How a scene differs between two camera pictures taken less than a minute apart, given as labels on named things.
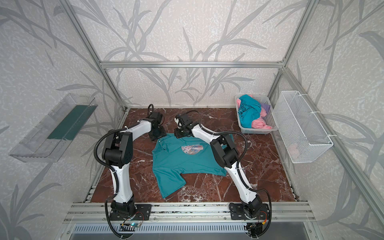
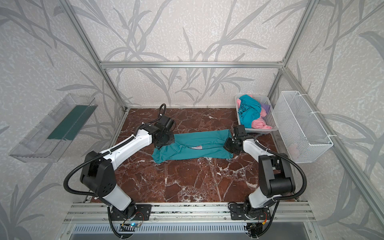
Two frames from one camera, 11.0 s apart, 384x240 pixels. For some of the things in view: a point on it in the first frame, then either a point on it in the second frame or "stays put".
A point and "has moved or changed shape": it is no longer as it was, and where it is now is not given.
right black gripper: (181, 132) -> (228, 145)
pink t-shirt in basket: (259, 123) stays put
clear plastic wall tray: (45, 142) stays put
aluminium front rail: (82, 213) stays put
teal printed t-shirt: (173, 156) has moved or changed shape
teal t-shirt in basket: (249, 110) stays put
